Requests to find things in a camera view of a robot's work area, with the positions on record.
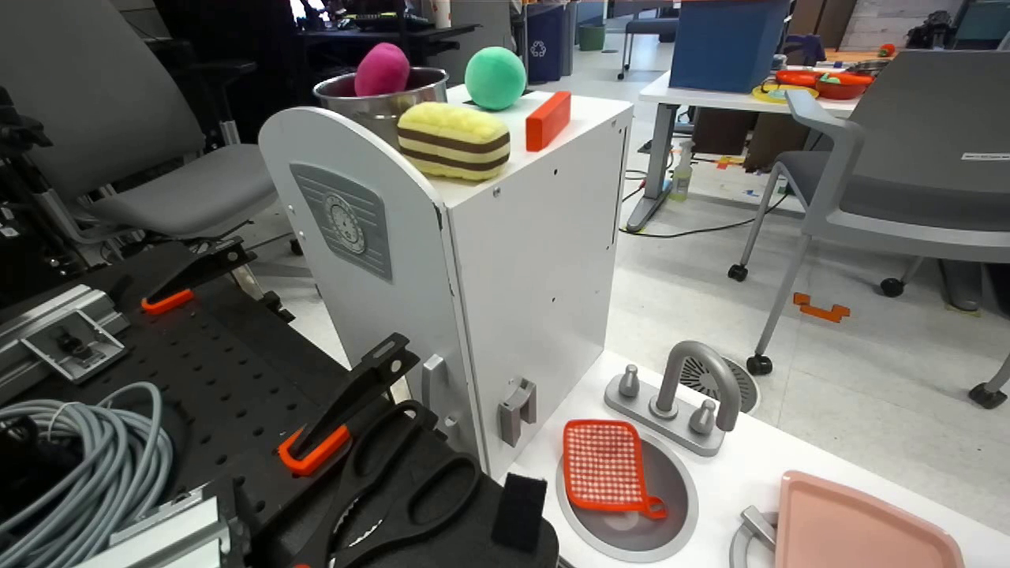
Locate gray padded office chair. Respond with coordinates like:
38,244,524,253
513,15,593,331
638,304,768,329
0,0,283,246

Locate orange rectangular block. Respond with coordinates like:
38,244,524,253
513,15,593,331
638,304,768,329
524,90,575,156

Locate orange toy tray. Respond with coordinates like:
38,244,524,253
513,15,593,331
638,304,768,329
775,62,879,105

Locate blue recycling bin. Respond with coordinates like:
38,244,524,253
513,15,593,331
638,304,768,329
522,0,579,90

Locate black scissors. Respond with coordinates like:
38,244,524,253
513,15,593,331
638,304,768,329
322,399,486,568

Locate green plush ball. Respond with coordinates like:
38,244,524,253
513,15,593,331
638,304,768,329
460,43,532,115

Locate black perforated breadboard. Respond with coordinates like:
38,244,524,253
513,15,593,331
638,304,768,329
57,276,353,531

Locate aluminum extrusion rail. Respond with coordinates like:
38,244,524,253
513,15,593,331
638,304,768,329
0,281,114,404
75,486,231,568

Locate black clamp orange handle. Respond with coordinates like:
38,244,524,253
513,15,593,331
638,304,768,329
275,331,424,479
139,237,259,319

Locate silver metal pot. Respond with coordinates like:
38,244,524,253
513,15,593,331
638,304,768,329
311,62,451,144

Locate black floor cable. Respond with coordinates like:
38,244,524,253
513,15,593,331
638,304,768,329
630,176,796,244

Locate white toy kitchen cabinet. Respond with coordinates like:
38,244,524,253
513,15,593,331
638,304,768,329
256,81,636,483

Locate pink plastic tray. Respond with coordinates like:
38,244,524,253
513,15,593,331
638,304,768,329
775,467,970,568

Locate gray toy faucet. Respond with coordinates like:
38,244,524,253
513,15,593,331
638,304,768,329
604,338,747,458

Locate silver bracket plate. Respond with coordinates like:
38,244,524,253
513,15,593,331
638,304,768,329
19,306,130,384

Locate pink plush toy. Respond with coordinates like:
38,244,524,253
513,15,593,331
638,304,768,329
350,42,415,98

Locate gray plastic rolling chair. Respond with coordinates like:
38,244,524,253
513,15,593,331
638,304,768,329
725,43,1010,412

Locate blue storage bin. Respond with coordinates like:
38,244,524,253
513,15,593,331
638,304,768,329
668,0,796,96

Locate white office table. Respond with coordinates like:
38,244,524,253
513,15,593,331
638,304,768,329
619,71,862,237

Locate clear spray bottle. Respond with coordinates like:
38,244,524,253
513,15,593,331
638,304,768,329
665,135,702,204

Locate gray cabinet door latch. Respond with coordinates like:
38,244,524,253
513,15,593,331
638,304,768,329
497,375,541,444

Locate white toy kitchen counter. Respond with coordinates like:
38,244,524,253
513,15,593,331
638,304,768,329
503,343,1010,568

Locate orange mesh pad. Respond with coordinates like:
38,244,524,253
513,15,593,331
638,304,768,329
560,417,672,524

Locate gray coiled cable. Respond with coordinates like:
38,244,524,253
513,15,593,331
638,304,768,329
0,380,176,568

